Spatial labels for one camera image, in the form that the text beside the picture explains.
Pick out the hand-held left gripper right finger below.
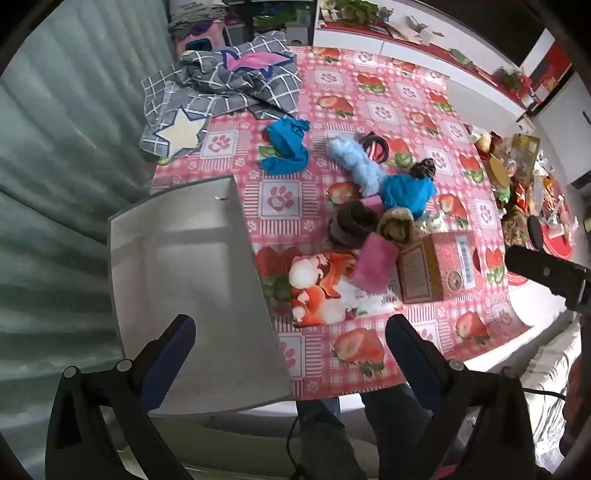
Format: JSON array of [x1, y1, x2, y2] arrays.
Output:
[[385, 314, 550, 480]]

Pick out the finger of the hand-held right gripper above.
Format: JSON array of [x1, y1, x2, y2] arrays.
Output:
[[505, 246, 591, 315]]

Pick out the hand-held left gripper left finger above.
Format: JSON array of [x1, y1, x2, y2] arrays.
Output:
[[45, 314, 197, 480]]

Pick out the pink fuzzy sock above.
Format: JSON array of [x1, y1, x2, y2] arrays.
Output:
[[348, 232, 400, 292]]

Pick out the white polka dot sock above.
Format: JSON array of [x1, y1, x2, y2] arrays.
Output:
[[413, 211, 448, 238]]

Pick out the beige sock roll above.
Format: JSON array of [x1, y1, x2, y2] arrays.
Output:
[[376, 207, 416, 244]]

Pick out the dark brown sock roll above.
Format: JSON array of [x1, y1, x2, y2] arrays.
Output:
[[328, 199, 382, 247]]

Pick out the blue fabric bundle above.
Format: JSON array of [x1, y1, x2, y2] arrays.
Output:
[[261, 117, 311, 176], [379, 173, 438, 220]]

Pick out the light blue fluffy sock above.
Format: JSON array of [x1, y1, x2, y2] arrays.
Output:
[[327, 136, 391, 197]]

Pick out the black round object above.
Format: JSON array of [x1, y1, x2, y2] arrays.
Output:
[[526, 216, 546, 250]]

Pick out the person's legs in jeans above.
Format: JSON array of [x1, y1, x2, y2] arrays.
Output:
[[295, 382, 435, 480]]

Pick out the pile of small goods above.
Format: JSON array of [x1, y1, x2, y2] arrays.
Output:
[[471, 131, 583, 259]]

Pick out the brown cardboard carton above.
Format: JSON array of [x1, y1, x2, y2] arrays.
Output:
[[397, 230, 477, 304]]

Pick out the white quilt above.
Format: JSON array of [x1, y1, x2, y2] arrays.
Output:
[[466, 318, 583, 472]]

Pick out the yellow round tin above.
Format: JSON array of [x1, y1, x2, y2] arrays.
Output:
[[489, 154, 512, 188]]

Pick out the fox print bag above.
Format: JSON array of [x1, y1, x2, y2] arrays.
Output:
[[288, 251, 402, 328]]

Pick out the leopard print sock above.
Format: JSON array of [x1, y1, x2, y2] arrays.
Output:
[[410, 158, 437, 182]]

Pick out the pink strawberry tablecloth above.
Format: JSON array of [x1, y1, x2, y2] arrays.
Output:
[[150, 45, 532, 400]]

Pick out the white cabinet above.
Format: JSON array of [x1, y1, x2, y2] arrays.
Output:
[[314, 0, 532, 121]]

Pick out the grey checked star blanket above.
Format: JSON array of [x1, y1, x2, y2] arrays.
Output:
[[141, 31, 303, 162]]

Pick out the pink plastic stool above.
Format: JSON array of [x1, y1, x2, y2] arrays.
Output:
[[180, 18, 232, 52]]

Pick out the green potted plant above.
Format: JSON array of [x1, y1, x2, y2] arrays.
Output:
[[330, 0, 393, 24]]

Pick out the pile of folded clothes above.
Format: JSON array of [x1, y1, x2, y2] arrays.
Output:
[[167, 0, 227, 34]]

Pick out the storage shelf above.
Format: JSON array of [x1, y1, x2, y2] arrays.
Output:
[[222, 0, 319, 47]]

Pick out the black cable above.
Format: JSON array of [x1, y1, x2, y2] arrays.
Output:
[[285, 410, 306, 480]]

